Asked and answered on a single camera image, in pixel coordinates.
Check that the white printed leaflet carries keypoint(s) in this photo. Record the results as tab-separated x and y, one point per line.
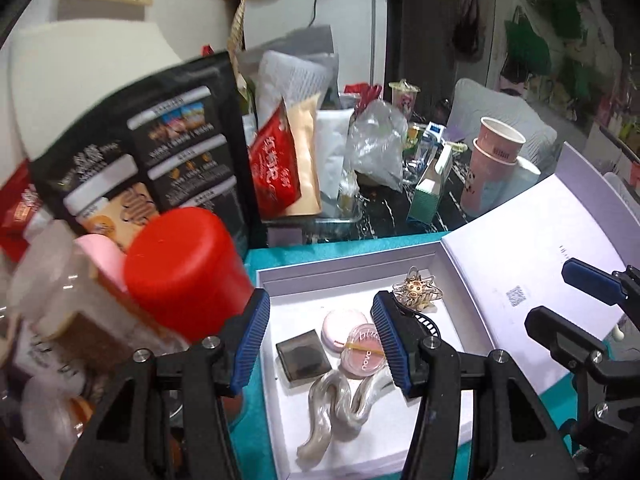
295	77

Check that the dark wooden door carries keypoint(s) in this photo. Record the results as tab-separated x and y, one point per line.
425	25

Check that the group of clear plastic jars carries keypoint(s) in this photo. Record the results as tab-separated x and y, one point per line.
65	320

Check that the pearly grey claw hair clip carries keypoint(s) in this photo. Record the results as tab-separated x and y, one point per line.
325	410

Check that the clear plastic bag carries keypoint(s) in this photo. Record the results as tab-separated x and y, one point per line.
377	140

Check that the green tote bag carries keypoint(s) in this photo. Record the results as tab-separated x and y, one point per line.
575	77
565	5
525	47

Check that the shelf of small bottles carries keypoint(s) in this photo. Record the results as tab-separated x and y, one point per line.
620	120

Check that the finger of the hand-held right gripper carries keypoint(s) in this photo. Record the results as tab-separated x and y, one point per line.
560	330
590	277

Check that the pink round compact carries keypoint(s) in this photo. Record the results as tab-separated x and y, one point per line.
340	327

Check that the grey plastic bag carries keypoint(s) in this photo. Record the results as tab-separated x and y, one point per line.
310	40

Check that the clear pink round jar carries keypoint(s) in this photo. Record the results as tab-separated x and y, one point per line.
362	355

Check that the black mesh hair clip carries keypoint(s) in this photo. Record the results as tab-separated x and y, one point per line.
427	322

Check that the teal and white carton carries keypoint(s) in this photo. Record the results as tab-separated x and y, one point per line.
427	195

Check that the red snack packet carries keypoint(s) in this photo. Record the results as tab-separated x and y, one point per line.
275	170

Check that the black square compact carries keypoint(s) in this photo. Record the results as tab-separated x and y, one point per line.
302	357

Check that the white refrigerator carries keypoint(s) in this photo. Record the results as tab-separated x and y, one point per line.
350	35

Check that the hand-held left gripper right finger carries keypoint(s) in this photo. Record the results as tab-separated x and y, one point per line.
392	345

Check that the white packet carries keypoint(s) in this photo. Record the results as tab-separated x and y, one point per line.
332	150

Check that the black hanging bag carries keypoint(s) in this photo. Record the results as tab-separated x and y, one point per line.
467	30

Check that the lavender gift box with lid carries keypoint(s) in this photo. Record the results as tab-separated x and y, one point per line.
500	270

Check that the beige packet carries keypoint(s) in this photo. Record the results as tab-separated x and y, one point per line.
307	160

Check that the red canister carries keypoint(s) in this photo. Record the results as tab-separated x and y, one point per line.
185	275

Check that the teal bubble mailer mat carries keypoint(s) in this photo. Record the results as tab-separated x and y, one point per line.
270	260

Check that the woven straw fan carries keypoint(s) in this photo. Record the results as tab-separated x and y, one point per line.
236	30

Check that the black snack bag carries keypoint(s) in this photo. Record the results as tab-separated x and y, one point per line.
170	125

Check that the small panda cup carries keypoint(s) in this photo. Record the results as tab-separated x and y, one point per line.
404	100

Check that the small blue white carton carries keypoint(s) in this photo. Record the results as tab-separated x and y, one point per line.
434	132

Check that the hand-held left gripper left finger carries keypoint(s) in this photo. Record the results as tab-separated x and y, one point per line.
250	340

